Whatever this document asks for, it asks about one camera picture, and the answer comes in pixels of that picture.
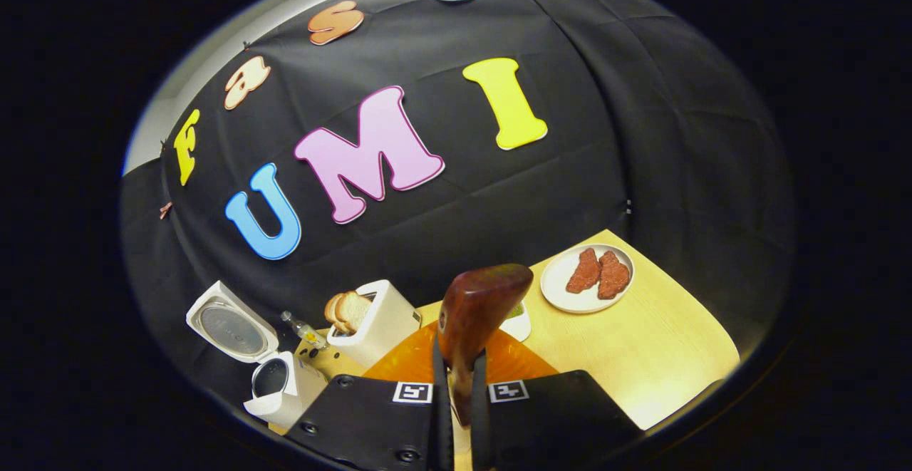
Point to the bread slice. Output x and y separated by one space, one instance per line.
331 311
354 311

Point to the white rice cooker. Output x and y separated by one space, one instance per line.
285 400

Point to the round white plate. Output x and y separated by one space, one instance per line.
556 286

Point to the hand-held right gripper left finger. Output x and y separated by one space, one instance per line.
370 428

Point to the small clear glass bottle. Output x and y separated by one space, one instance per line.
305 330

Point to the white toaster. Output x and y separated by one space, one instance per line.
385 328

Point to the wooden clothes peg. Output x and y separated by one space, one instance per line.
166 210

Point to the white divided bean dish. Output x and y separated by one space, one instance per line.
519 328

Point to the red meat piece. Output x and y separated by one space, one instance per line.
614 277
584 271

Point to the brown wooden spoon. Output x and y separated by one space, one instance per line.
481 307

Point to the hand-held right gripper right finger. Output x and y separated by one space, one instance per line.
556 421

